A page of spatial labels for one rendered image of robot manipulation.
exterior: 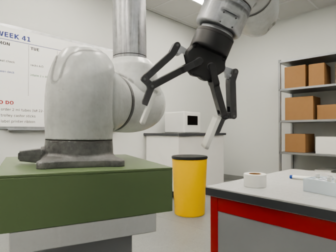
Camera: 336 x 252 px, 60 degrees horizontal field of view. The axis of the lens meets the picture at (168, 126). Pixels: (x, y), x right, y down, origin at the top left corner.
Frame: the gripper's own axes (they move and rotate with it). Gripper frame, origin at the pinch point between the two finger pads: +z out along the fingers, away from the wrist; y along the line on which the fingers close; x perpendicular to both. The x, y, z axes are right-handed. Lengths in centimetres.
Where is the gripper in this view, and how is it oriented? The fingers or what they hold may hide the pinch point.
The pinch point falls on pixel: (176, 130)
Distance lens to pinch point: 57.1
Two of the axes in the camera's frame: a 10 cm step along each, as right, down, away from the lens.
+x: -1.8, -1.6, 9.7
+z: -3.7, 9.2, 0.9
